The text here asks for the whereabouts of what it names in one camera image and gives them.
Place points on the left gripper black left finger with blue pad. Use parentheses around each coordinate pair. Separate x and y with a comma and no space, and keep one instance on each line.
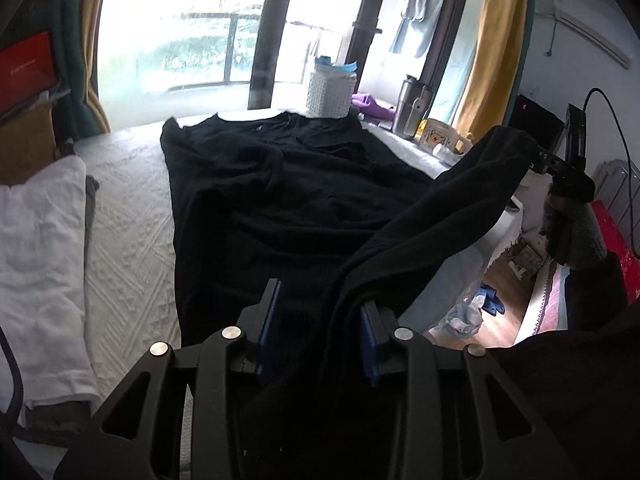
(136,433)

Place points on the white perforated plastic basket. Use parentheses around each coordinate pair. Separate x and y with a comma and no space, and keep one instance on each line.
(329,95)

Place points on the black t-shirt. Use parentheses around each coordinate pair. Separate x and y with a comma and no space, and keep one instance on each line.
(327,209)

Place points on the brown cardboard box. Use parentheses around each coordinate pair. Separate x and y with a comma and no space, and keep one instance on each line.
(27,145)

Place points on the dark sliding door frame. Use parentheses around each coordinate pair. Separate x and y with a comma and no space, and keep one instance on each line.
(359,40)

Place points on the black monitor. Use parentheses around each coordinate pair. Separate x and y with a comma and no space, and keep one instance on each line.
(542,125)

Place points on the tablet with red screen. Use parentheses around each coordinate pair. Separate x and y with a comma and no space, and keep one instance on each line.
(26,70)

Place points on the yellow curtain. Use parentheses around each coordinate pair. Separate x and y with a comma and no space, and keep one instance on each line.
(497,57)
(90,20)

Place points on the yellow curtain left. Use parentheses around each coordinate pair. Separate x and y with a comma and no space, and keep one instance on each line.
(90,20)

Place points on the hanging grey blue clothes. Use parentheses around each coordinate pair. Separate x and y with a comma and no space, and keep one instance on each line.
(418,21)

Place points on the white folded garment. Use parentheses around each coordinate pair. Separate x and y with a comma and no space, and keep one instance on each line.
(42,236)

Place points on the red bag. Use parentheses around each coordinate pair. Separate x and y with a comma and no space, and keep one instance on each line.
(615,242)

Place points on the dark green curtain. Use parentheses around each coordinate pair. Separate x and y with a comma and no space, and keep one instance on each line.
(72,117)

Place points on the yellow curtain right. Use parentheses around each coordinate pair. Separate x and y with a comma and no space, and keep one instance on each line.
(497,57)

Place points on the small white bottle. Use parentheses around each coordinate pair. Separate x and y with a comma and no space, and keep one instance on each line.
(445,155)

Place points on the white quilted bed cover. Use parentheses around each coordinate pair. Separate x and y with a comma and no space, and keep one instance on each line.
(130,271)

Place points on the purple cloth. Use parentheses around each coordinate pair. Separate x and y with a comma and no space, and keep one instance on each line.
(366,104)

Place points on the stainless steel tumbler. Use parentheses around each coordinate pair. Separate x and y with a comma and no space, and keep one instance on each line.
(414,100)

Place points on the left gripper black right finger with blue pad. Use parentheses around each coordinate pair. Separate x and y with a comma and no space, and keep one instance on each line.
(439,413)

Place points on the cream bear mug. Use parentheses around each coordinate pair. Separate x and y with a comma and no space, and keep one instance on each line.
(435,132)

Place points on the blue cloth in basket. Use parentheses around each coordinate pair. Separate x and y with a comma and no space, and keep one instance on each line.
(324,64)

